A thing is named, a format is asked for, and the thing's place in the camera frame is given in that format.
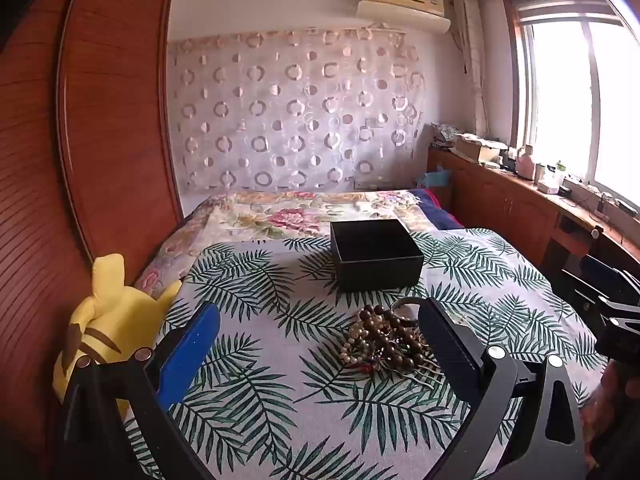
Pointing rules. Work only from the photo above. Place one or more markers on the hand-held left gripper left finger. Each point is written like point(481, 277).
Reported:
point(192, 355)

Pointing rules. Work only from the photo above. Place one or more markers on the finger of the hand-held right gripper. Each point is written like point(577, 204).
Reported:
point(625, 317)

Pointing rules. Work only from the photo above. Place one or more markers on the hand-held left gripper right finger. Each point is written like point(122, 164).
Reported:
point(445, 340)

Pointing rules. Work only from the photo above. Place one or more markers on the dark glossy bangle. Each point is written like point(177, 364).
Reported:
point(400, 305)

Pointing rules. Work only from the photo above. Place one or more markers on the black jewelry box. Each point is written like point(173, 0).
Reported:
point(380, 270)

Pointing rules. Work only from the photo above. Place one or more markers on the black chair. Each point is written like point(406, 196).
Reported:
point(600, 280)

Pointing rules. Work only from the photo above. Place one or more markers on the yellow plush toy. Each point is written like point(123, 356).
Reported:
point(107, 325)

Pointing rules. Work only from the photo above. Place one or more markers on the leaf print cloth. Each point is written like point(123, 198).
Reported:
point(280, 400)

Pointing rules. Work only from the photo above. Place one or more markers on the white power strip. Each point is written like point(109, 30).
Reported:
point(595, 195)

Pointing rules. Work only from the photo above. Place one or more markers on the navy blanket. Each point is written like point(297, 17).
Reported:
point(435, 202)

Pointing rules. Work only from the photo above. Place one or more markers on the wooden cabinet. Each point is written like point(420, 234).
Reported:
point(500, 205)

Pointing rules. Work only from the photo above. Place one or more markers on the floral blanket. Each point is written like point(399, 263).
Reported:
point(240, 215)

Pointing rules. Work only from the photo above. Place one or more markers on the white container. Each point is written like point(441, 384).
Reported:
point(550, 182)

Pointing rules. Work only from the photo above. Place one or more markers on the light blue bag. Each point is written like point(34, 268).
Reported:
point(435, 179)

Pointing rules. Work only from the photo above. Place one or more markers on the pink jar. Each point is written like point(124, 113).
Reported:
point(525, 162)

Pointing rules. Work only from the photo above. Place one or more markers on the cardboard box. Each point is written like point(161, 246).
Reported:
point(480, 149)

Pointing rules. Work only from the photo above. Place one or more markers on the patterned cloth pile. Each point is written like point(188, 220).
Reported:
point(447, 132)

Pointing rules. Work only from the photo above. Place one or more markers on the window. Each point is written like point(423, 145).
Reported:
point(575, 95)

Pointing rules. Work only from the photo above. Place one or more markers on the circle pattern curtain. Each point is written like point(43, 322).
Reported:
point(295, 110)

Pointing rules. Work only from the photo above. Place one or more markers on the white wrapped pipe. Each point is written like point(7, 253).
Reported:
point(472, 60)

